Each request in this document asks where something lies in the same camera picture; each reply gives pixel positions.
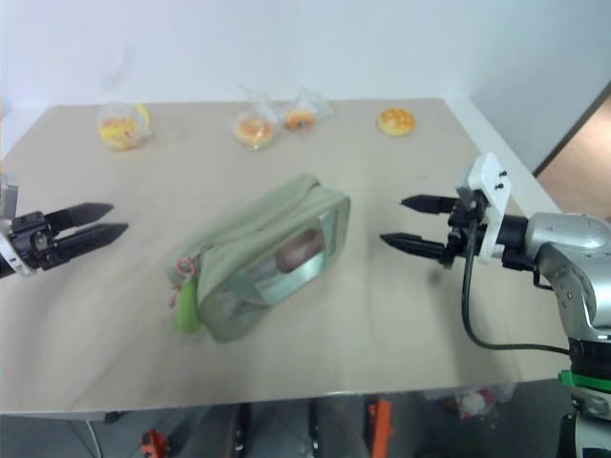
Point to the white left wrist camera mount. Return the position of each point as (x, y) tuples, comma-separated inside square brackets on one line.
[(7, 195)]

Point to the clear bag with red items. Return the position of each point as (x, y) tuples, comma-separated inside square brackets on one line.
[(477, 400)]

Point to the green zipper pull charm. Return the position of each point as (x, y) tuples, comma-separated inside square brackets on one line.
[(186, 307)]

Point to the orange and black clamp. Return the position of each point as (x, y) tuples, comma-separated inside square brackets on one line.
[(153, 443)]

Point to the orange bar under table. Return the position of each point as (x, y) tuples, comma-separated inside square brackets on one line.
[(382, 429)]

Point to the light green zip pouch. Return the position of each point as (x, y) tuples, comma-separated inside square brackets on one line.
[(267, 248)]

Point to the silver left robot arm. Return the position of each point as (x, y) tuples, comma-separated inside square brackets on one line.
[(3, 269)]

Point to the clear bag with bun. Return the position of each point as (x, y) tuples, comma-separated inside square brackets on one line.
[(254, 128)]

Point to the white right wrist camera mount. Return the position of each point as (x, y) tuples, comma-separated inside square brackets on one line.
[(491, 183)]

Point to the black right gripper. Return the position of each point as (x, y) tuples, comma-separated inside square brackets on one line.
[(460, 229)]

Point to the clear bag of yellow snacks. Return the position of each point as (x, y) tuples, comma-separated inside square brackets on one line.
[(121, 126)]

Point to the golden bread bun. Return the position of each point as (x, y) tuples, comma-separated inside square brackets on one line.
[(395, 121)]

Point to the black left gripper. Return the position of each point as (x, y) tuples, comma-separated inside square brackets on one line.
[(29, 241)]

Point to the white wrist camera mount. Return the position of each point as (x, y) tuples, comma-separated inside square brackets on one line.
[(7, 195), (491, 183)]

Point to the clear bag with doughnut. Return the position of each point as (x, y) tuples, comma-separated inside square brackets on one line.
[(301, 117)]

